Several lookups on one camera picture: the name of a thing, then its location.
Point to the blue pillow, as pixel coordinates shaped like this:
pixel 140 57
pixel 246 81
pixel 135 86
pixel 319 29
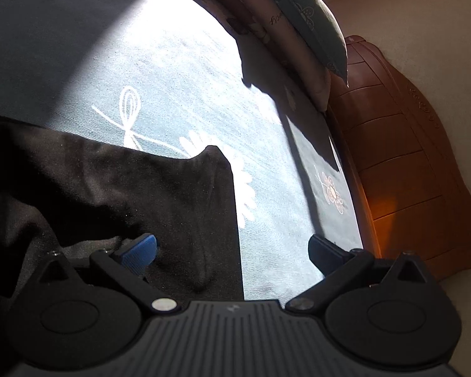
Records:
pixel 310 11

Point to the black printed pants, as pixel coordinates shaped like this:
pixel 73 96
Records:
pixel 121 204

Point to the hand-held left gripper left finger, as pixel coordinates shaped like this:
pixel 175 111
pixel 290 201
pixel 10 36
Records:
pixel 139 253

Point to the wooden headboard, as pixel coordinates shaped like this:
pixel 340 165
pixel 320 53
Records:
pixel 408 157

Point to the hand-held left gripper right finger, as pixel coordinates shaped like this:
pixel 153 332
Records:
pixel 325 254

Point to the blue floral bed sheet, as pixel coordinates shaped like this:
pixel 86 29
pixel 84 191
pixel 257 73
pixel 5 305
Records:
pixel 161 86

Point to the pink floral folded quilt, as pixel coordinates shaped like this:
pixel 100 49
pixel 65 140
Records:
pixel 274 23

